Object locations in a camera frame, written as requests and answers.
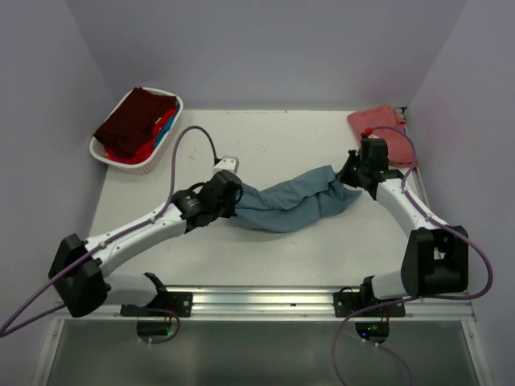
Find blue t shirt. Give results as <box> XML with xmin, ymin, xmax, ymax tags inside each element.
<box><xmin>231</xmin><ymin>166</ymin><xmax>361</xmax><ymax>233</ymax></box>

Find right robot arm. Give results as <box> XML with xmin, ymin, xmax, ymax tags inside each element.
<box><xmin>336</xmin><ymin>138</ymin><xmax>468</xmax><ymax>316</ymax></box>

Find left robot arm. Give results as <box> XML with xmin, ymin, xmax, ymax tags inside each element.
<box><xmin>48</xmin><ymin>170</ymin><xmax>243</xmax><ymax>318</ymax></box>

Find pink folded t shirt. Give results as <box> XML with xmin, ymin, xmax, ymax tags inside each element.
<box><xmin>347</xmin><ymin>105</ymin><xmax>414</xmax><ymax>168</ymax></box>

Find red and blue clothes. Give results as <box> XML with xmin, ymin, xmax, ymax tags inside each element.
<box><xmin>104</xmin><ymin>102</ymin><xmax>181</xmax><ymax>165</ymax></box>

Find dark red t shirt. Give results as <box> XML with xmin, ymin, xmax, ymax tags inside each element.
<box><xmin>93</xmin><ymin>88</ymin><xmax>177</xmax><ymax>156</ymax></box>

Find white laundry basket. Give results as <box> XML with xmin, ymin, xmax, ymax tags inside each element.
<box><xmin>89</xmin><ymin>87</ymin><xmax>183</xmax><ymax>175</ymax></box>

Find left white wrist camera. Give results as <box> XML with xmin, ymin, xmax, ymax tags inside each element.
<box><xmin>212</xmin><ymin>156</ymin><xmax>240</xmax><ymax>174</ymax></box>

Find aluminium mounting rail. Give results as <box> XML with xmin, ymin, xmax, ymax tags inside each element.
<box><xmin>51</xmin><ymin>284</ymin><xmax>478</xmax><ymax>322</ymax></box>

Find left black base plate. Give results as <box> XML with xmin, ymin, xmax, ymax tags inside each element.
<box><xmin>120</xmin><ymin>291</ymin><xmax>193</xmax><ymax>318</ymax></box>

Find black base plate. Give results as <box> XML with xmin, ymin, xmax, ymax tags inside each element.
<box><xmin>332</xmin><ymin>287</ymin><xmax>406</xmax><ymax>318</ymax></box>
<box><xmin>120</xmin><ymin>291</ymin><xmax>193</xmax><ymax>318</ymax></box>

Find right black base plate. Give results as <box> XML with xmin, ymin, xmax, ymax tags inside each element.
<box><xmin>332</xmin><ymin>287</ymin><xmax>406</xmax><ymax>318</ymax></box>

